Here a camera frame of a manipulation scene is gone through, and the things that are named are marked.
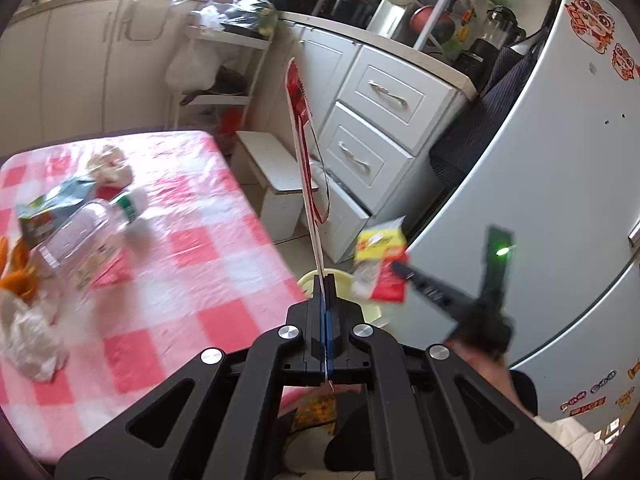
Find small white green bottle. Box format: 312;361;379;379
111;188;149;224

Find white lower cabinets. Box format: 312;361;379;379
1;0;208;157

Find red pot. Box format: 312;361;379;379
409;4;457;44

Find white tissue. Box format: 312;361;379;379
1;289;67;382

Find red white wrapper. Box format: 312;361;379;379
284;56;330;290

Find orange peel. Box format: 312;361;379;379
0;236;39;306

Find white cylindrical canister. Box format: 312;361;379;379
367;0;421;44

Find yellow red snack packet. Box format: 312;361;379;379
352;217;408;304

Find white plastic bag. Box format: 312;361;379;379
165;39;221;93

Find green blue milk carton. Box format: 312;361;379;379
15;177;98;249

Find crumpled tissue with red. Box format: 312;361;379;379
86;145;134;188

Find white wooden stool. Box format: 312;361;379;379
230;131;304;243

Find white drawer cabinet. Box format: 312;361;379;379
278;13;477;262

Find black blender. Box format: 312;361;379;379
454;6;526;92

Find right hand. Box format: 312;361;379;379
445;339;525;411

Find clear plastic bottle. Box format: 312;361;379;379
32;200;130;295

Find white refrigerator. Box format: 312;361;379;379
409;0;639;441

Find yellow trash bin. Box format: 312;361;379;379
297;269;388;328

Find white storage shelf rack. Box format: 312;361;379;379
168;0;278;128

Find pink checked tablecloth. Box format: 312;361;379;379
1;131;303;463

